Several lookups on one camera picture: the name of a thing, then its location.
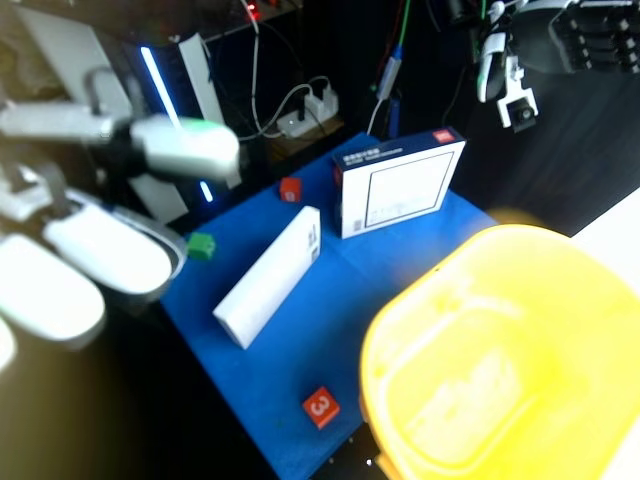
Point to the computer case with blue light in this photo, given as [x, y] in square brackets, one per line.
[195, 80]

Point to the long white box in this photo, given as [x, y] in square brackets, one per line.
[265, 285]

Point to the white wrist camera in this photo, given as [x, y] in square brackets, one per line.
[522, 114]

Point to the yellow plastic tub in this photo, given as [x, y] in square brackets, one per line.
[500, 350]

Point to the white power strip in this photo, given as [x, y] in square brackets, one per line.
[310, 112]

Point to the red cube number three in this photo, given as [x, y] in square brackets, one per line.
[320, 407]

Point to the green cube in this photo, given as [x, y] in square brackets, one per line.
[201, 246]

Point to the white square box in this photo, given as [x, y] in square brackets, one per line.
[400, 190]

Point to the blue table cloth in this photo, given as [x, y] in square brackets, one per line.
[325, 310]

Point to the red cube number eight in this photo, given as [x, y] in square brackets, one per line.
[290, 190]

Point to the brown wooden board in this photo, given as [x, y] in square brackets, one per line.
[300, 145]

